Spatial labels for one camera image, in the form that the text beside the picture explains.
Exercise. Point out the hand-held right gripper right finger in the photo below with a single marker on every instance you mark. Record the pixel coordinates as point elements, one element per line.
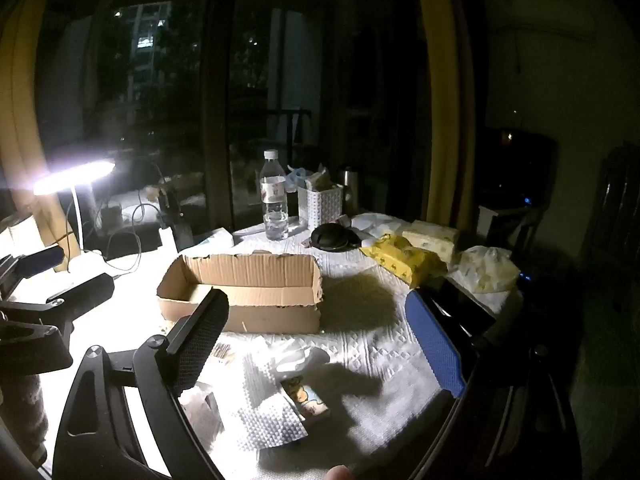
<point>437,345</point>

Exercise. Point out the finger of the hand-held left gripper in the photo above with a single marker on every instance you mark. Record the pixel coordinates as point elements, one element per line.
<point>45,259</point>
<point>85,290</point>

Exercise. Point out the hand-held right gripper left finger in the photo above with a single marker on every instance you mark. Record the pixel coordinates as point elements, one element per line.
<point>200,340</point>

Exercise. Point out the cardboard box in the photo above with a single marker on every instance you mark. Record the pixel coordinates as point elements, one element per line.
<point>260,305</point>

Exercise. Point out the white paper towel sheet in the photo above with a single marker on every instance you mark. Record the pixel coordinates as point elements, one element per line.
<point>265,420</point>

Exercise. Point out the cartoon print tissue pack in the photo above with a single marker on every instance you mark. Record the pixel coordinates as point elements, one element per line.
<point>307,400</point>

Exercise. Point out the person's left forearm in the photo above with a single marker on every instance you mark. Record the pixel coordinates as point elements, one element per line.
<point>25,410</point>

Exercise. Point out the person's right hand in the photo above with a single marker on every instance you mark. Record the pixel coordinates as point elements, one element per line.
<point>341,474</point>

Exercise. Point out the white printed package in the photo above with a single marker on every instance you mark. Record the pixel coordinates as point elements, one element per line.
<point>17,235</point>

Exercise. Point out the clear plastic wrapper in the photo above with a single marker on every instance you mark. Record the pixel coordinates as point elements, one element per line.
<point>200,407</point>

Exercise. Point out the white wrapped tissue pack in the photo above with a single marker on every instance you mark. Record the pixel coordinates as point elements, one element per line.
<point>485,270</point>

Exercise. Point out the white desk lamp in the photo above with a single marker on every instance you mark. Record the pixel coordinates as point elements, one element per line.
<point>75,175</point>

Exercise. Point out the white charger plug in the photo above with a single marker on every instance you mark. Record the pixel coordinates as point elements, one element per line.
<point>167,240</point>

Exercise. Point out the pale blue tissue pack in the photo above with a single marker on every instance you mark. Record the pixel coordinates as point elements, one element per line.
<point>215,237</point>

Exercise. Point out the pale yellow tissue pack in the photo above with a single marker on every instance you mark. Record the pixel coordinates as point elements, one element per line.
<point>432,237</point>

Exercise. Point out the white plastic bag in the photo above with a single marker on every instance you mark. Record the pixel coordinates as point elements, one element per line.
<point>380,222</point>

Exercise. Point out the dark chair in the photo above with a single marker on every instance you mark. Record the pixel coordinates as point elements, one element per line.
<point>510,225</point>

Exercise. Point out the yellow curtain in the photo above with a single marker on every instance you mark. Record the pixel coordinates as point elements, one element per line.
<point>20,110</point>
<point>442,110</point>

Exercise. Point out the clear water bottle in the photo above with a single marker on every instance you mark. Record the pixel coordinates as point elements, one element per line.
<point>273,200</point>

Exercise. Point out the white woven basket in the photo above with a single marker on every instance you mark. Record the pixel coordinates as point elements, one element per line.
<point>320,207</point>

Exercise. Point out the steel thermos flask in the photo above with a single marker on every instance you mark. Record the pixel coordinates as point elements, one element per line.
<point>350,187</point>

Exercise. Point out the pale blue plastic bag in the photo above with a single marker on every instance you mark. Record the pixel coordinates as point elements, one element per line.
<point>295,176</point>

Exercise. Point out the small packet in basket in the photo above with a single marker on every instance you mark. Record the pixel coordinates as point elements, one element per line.
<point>318,179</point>

